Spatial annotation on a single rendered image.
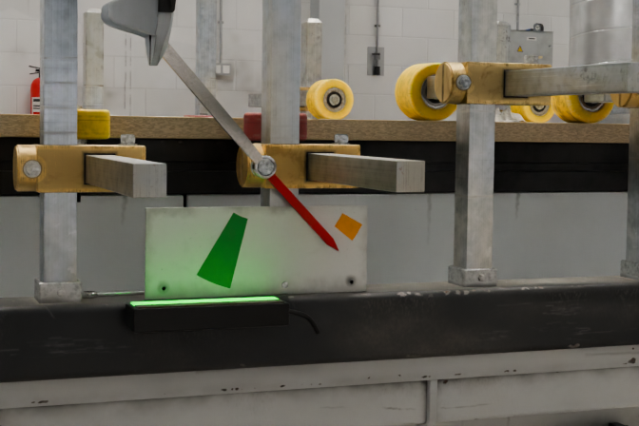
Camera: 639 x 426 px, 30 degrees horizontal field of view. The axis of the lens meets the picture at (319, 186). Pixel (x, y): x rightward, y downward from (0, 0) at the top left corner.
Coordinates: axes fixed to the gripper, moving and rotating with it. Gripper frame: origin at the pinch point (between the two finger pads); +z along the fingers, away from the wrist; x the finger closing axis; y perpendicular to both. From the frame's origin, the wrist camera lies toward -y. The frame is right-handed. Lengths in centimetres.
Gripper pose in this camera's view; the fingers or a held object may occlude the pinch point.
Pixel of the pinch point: (161, 52)
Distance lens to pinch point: 115.6
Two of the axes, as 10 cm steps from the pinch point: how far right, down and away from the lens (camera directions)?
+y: -9.3, 0.1, -3.7
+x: 3.7, 0.6, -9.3
